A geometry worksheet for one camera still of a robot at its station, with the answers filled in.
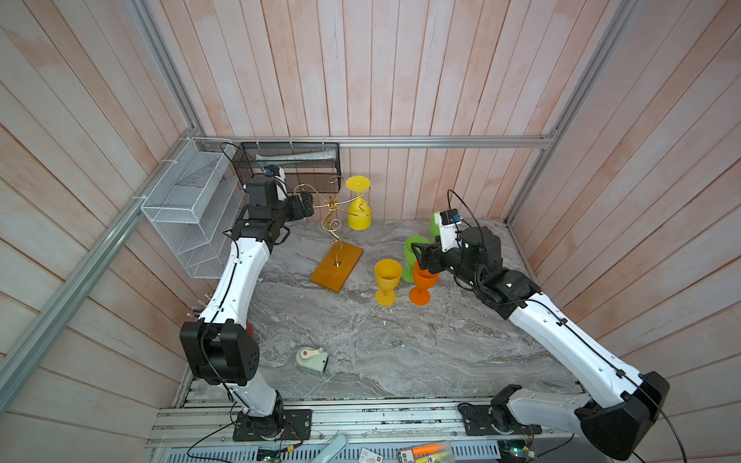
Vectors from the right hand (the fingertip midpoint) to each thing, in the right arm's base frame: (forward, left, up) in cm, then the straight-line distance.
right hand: (422, 240), depth 73 cm
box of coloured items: (-43, -4, -31) cm, 53 cm away
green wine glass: (0, +2, -13) cm, 14 cm away
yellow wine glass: (+5, +8, -22) cm, 24 cm away
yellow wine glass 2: (+17, +17, -7) cm, 25 cm away
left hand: (+13, +34, +1) cm, 37 cm away
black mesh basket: (+29, +36, +3) cm, 46 cm away
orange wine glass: (-1, -3, -18) cm, 18 cm away
